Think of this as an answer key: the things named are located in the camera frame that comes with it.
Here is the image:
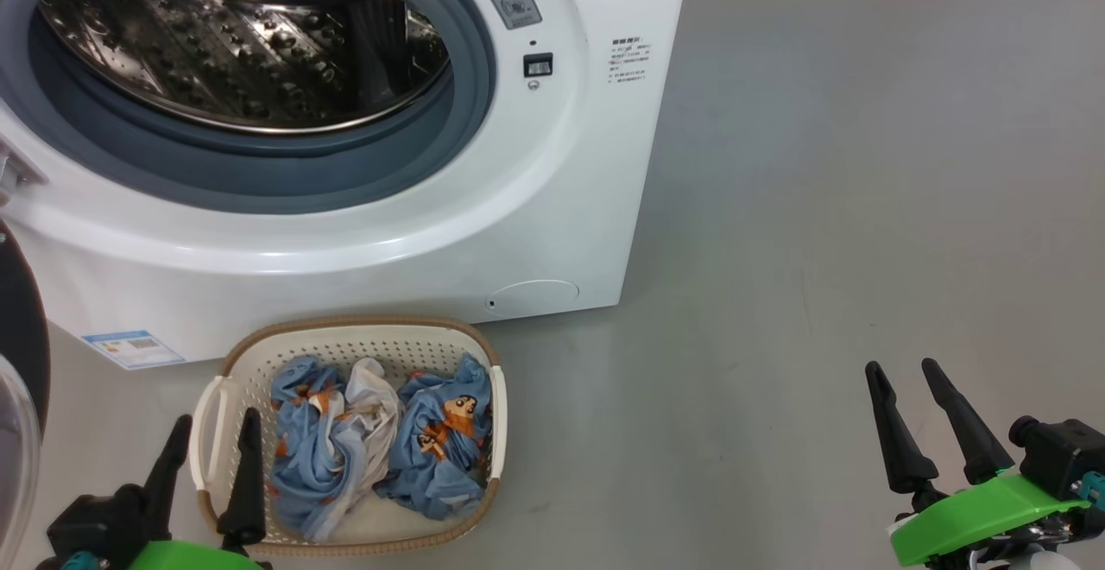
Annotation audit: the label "blue energy label sticker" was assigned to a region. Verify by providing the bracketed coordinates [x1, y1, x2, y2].
[82, 330, 186, 371]

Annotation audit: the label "blue cartoon print garment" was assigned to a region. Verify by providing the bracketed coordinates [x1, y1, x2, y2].
[373, 354, 493, 521]

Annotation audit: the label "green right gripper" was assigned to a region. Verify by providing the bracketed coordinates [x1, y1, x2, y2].
[865, 358, 1091, 570]

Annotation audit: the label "washing machine door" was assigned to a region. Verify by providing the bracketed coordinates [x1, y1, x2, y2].
[0, 220, 51, 545]

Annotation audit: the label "cream perforated plastic laundry basket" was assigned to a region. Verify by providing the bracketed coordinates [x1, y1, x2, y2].
[190, 318, 508, 557]

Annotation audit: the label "stainless steel washing machine drum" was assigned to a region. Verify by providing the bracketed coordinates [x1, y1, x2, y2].
[39, 0, 451, 132]

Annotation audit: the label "round filter cover flap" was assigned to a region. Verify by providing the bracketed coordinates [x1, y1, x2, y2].
[483, 280, 581, 319]

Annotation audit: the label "white front-load washing machine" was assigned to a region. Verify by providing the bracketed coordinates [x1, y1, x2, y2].
[0, 0, 693, 372]

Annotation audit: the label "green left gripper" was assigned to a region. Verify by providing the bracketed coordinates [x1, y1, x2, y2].
[129, 408, 267, 570]

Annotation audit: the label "small printed text sticker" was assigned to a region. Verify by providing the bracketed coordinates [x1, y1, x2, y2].
[607, 35, 653, 86]

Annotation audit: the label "blue patterned clothes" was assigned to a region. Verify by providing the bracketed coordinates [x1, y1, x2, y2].
[270, 356, 402, 543]

